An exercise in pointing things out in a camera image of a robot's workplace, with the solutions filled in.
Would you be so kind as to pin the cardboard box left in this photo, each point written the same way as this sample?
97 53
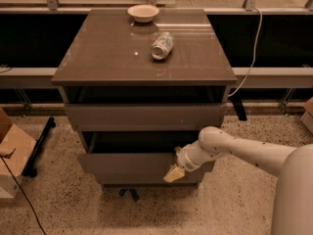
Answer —
16 147

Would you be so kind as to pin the cardboard box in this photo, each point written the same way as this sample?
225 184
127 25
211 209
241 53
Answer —
16 147
307 117

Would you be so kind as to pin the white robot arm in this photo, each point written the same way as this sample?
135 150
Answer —
293 167

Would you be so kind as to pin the black table leg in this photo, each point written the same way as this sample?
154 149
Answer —
239 108

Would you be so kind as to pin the crushed silver soda can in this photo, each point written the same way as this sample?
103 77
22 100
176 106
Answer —
162 46

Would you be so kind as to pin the white ceramic bowl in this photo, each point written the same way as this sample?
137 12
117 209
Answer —
143 13

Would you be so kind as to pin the black stand bar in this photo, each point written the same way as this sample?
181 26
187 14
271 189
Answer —
29 169

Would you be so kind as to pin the blue tape cross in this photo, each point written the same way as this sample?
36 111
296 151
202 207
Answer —
133 193

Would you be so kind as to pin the cardboard box right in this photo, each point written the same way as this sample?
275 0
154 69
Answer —
307 117

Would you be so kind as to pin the grey top drawer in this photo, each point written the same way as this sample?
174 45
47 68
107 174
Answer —
144 117

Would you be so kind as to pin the grey drawer cabinet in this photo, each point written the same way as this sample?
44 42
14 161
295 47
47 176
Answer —
109 62

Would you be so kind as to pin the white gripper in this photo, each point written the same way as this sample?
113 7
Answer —
183 160

